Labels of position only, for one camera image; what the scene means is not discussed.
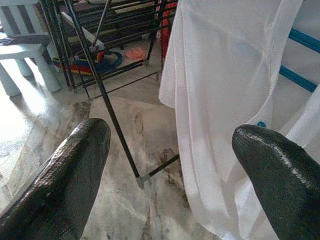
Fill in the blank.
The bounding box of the black metal drying rack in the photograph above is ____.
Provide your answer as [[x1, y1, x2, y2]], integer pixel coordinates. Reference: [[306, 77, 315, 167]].
[[38, 0, 181, 190]]

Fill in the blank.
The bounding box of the red hanging garment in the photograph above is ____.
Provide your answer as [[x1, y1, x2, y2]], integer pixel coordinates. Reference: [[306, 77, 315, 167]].
[[159, 0, 178, 68]]

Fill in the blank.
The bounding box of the white shirt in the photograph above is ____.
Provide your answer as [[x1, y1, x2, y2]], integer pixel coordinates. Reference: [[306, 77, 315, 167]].
[[158, 0, 320, 240]]

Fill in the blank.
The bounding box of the mop with metal handle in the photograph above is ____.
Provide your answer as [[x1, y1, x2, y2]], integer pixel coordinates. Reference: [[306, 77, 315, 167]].
[[89, 0, 124, 73]]

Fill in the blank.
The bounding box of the pale plastic child chair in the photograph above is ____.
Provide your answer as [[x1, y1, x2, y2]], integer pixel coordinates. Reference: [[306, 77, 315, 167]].
[[0, 0, 62, 98]]

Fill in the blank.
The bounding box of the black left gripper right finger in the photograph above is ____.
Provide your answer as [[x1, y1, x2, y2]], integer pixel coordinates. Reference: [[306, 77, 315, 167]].
[[231, 124, 320, 240]]

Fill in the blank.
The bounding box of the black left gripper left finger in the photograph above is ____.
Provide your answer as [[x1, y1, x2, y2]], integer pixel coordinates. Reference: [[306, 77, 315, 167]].
[[0, 117, 112, 240]]

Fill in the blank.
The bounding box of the orange cloth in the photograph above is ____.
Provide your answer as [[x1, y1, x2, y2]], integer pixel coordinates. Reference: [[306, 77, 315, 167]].
[[124, 47, 147, 61]]

